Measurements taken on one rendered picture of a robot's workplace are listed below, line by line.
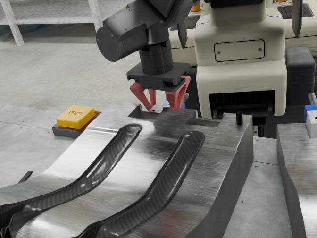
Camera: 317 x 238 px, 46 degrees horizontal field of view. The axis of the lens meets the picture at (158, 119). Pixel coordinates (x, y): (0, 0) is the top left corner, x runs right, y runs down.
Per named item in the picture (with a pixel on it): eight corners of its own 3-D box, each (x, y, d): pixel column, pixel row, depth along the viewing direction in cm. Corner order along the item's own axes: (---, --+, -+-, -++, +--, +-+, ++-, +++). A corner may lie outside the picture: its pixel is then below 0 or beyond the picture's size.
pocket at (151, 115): (143, 121, 69) (139, 103, 67) (169, 123, 67) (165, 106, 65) (131, 134, 66) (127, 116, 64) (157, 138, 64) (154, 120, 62)
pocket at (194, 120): (197, 127, 64) (195, 109, 62) (227, 131, 62) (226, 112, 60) (187, 142, 61) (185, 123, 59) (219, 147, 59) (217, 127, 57)
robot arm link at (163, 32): (171, 1, 62) (147, -1, 65) (142, 14, 58) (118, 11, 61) (176, 41, 65) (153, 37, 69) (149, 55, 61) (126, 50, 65)
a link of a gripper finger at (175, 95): (179, 128, 68) (173, 81, 63) (146, 123, 71) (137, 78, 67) (195, 109, 73) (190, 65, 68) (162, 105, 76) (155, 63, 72)
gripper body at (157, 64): (176, 88, 64) (171, 47, 60) (126, 83, 69) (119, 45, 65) (191, 72, 69) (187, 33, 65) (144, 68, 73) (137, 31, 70)
